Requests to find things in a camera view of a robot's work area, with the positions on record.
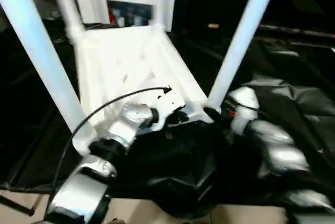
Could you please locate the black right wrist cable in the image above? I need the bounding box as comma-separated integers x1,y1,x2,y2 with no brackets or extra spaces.
230,102,263,116

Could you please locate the black tripod leg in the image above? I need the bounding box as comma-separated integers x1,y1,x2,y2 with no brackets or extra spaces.
0,195,35,217

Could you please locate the black plastic mat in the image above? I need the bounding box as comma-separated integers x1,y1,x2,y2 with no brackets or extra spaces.
0,17,335,217

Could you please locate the white plastic table top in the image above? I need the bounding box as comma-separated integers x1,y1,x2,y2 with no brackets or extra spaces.
70,24,216,158

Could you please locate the black metal rod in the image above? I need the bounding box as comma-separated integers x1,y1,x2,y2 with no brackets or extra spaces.
259,24,335,39

